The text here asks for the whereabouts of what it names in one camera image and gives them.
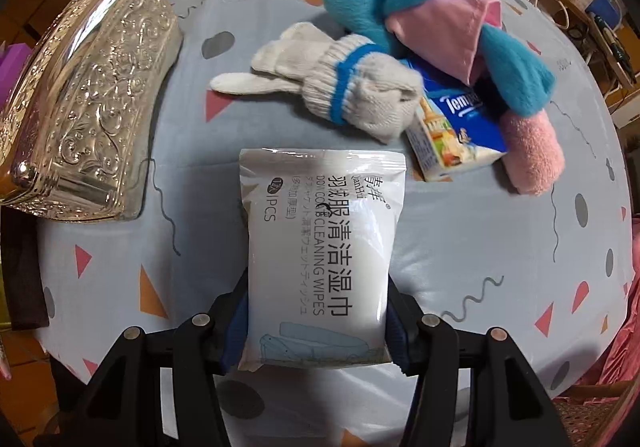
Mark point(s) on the gold embossed tissue box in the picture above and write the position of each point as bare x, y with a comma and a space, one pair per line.
90, 102

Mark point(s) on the purple cardboard tissue box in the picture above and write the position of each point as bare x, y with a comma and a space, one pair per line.
12, 58

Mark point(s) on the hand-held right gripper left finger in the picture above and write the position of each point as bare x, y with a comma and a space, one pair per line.
232, 332

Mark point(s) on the white wet wipes packet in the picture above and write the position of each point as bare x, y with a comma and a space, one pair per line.
320, 252

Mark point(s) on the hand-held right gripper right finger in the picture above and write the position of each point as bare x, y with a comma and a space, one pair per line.
397, 332

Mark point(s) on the blue pocket tissue pack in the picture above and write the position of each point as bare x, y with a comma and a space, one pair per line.
450, 137

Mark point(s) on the white knit gloves blue stripe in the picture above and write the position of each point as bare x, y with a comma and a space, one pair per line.
340, 77

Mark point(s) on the pink cloth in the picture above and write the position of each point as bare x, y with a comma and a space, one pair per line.
450, 27

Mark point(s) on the blue folding chair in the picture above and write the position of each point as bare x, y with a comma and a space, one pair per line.
602, 4

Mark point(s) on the rattan chair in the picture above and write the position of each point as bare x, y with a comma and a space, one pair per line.
590, 417

